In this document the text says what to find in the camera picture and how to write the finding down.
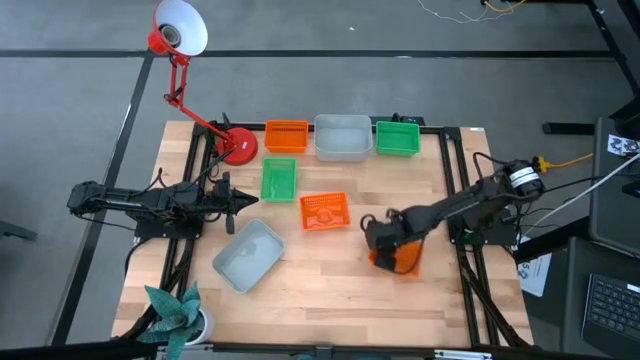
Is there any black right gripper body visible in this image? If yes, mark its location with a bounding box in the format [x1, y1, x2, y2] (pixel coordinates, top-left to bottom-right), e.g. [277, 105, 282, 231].
[364, 209, 416, 251]

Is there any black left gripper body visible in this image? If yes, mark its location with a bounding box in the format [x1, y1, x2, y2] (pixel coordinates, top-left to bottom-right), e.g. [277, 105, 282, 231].
[210, 172, 236, 236]

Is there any orange plastic mesh basket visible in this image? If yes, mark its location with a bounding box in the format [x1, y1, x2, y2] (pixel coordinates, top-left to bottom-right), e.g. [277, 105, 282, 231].
[263, 119, 310, 154]
[298, 191, 352, 232]
[368, 238, 425, 277]

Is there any green plastic mesh basket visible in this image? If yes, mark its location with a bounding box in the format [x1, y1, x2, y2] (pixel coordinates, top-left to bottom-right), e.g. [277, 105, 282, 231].
[374, 120, 422, 158]
[259, 157, 299, 204]

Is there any grey plastic basket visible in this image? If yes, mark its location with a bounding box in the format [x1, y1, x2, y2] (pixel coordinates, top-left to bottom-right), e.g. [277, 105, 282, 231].
[211, 217, 287, 295]
[313, 113, 374, 163]

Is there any red desk lamp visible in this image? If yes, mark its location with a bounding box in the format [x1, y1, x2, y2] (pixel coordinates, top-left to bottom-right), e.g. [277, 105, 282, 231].
[147, 0, 260, 167]

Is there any white label strip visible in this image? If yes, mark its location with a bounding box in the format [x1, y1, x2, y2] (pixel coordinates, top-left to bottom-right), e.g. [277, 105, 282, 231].
[433, 349, 494, 360]

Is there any green artificial plant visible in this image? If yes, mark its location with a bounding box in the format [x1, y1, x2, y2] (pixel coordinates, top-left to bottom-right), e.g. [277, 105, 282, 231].
[137, 281, 204, 360]

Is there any white plant pot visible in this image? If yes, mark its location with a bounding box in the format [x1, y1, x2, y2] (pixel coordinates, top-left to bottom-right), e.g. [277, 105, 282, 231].
[187, 306, 217, 347]

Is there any white paper sheet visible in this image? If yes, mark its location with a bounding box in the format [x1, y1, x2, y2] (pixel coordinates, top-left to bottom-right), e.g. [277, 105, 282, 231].
[517, 252, 553, 299]

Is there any black side table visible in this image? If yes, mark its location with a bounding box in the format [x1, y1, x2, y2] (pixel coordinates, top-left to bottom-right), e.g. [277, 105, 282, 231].
[559, 236, 640, 360]

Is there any black floor stand foot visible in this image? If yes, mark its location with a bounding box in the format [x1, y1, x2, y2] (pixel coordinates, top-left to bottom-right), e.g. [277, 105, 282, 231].
[542, 122, 596, 136]

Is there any black desk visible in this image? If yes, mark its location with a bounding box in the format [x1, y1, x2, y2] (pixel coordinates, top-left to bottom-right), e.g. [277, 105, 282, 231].
[588, 117, 640, 257]

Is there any black keyboard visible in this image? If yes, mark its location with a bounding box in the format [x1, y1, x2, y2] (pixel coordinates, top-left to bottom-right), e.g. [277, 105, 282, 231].
[581, 272, 640, 359]

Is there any black and white marker sheet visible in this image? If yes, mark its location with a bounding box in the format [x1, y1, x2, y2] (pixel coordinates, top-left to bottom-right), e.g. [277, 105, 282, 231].
[607, 133, 640, 157]

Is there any black metal table frame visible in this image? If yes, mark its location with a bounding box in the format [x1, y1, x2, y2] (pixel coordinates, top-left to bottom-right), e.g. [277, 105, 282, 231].
[112, 119, 536, 360]

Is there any white cable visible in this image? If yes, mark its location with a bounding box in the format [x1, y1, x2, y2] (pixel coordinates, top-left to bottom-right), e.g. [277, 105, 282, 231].
[524, 152, 640, 236]

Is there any thin white floor wire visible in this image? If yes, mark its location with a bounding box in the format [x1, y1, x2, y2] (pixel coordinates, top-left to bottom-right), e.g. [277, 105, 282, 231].
[417, 0, 511, 24]

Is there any yellow floor wire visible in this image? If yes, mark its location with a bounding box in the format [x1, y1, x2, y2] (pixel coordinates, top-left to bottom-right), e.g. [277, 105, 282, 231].
[483, 0, 526, 14]

